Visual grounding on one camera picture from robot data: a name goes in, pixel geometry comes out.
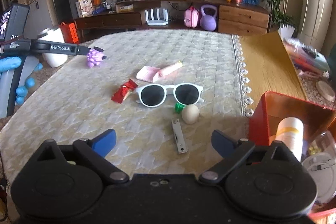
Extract purple toy figure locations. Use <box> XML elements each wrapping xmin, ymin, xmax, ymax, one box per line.
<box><xmin>87</xmin><ymin>47</ymin><xmax>107</xmax><ymax>68</ymax></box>

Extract silver nail clipper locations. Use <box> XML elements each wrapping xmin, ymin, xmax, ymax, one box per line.
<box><xmin>171</xmin><ymin>119</ymin><xmax>187</xmax><ymax>154</ymax></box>

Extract white yellow tube bottle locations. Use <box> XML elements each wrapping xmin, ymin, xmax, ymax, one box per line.
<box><xmin>275</xmin><ymin>117</ymin><xmax>304</xmax><ymax>161</ymax></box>

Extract glass jar with yellow beads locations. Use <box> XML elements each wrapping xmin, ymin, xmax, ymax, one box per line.
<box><xmin>307</xmin><ymin>131</ymin><xmax>336</xmax><ymax>157</ymax></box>

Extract blue gloved hand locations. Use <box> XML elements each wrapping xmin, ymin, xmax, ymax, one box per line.
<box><xmin>0</xmin><ymin>56</ymin><xmax>44</xmax><ymax>106</ymax></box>

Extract white tumbler cup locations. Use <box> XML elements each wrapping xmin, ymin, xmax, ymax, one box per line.
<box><xmin>37</xmin><ymin>26</ymin><xmax>68</xmax><ymax>68</ymax></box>

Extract orange bag on floor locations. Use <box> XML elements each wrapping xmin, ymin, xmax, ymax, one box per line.
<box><xmin>59</xmin><ymin>22</ymin><xmax>79</xmax><ymax>44</ymax></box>

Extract black mini fridge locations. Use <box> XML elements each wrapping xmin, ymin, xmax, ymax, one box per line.
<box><xmin>53</xmin><ymin>0</ymin><xmax>79</xmax><ymax>23</ymax></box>

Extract snack box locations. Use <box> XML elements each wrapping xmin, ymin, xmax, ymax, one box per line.
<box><xmin>78</xmin><ymin>0</ymin><xmax>93</xmax><ymax>17</ymax></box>

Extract red metal tin box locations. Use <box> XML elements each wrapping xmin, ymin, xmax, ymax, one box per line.
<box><xmin>248</xmin><ymin>92</ymin><xmax>335</xmax><ymax>223</ymax></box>

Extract wooden egg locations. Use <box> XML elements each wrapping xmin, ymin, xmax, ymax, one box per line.
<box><xmin>181</xmin><ymin>105</ymin><xmax>200</xmax><ymax>124</ymax></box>

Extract red candy wrapper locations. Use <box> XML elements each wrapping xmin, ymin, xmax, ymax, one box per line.
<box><xmin>111</xmin><ymin>79</ymin><xmax>138</xmax><ymax>103</ymax></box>

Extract green small cap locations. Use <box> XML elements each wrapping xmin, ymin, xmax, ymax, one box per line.
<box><xmin>174</xmin><ymin>102</ymin><xmax>186</xmax><ymax>114</ymax></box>

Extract white framed sunglasses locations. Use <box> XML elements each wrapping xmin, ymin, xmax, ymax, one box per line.
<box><xmin>134</xmin><ymin>83</ymin><xmax>204</xmax><ymax>108</ymax></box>

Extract cream patterned tablecloth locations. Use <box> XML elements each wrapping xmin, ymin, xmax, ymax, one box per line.
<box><xmin>1</xmin><ymin>30</ymin><xmax>252</xmax><ymax>182</ymax></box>

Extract yellow table runner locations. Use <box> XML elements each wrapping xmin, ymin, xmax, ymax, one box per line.
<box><xmin>239</xmin><ymin>32</ymin><xmax>307</xmax><ymax>110</ymax></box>

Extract pink comb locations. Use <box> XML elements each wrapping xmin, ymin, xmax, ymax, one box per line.
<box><xmin>136</xmin><ymin>66</ymin><xmax>161</xmax><ymax>83</ymax></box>

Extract white wifi router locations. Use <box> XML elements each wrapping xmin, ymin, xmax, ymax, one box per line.
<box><xmin>145</xmin><ymin>8</ymin><xmax>169</xmax><ymax>26</ymax></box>

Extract pink tube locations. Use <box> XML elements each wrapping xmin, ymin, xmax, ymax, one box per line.
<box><xmin>152</xmin><ymin>61</ymin><xmax>183</xmax><ymax>83</ymax></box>

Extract round beige coaster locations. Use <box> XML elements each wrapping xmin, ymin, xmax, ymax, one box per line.
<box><xmin>315</xmin><ymin>80</ymin><xmax>335</xmax><ymax>102</ymax></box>

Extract stack of books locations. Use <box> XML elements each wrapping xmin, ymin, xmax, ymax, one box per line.
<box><xmin>282</xmin><ymin>38</ymin><xmax>330</xmax><ymax>75</ymax></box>

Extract purple kettlebell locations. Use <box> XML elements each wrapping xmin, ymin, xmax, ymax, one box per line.
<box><xmin>199</xmin><ymin>5</ymin><xmax>218</xmax><ymax>31</ymax></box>

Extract wooden tv cabinet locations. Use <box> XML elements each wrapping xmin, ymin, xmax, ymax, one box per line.
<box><xmin>75</xmin><ymin>0</ymin><xmax>272</xmax><ymax>36</ymax></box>

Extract pink toy case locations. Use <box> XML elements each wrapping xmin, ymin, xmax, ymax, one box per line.
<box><xmin>183</xmin><ymin>6</ymin><xmax>199</xmax><ymax>28</ymax></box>

